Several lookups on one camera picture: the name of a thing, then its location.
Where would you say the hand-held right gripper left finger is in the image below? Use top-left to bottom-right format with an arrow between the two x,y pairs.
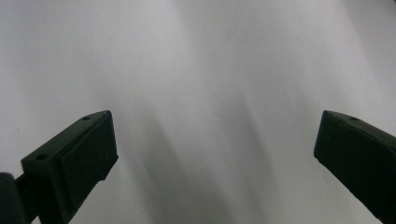
21,109 -> 120,224

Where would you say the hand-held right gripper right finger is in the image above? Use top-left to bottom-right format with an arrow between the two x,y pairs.
313,109 -> 396,224

